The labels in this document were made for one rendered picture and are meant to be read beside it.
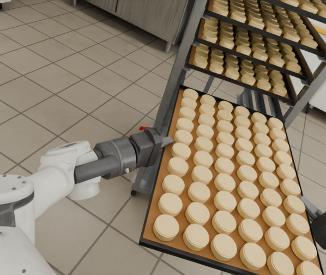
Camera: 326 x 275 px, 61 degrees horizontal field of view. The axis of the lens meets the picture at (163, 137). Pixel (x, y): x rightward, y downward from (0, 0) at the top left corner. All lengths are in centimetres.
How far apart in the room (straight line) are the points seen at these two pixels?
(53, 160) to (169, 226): 26
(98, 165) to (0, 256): 33
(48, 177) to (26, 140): 131
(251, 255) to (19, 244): 44
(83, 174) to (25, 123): 138
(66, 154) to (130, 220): 101
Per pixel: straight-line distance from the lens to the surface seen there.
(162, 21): 294
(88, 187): 62
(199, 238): 59
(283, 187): 81
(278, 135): 97
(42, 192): 49
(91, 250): 143
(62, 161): 56
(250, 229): 66
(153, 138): 67
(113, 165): 60
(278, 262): 66
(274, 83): 115
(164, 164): 70
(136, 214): 155
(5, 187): 40
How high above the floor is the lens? 130
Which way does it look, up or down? 41 degrees down
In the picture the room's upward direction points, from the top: 21 degrees clockwise
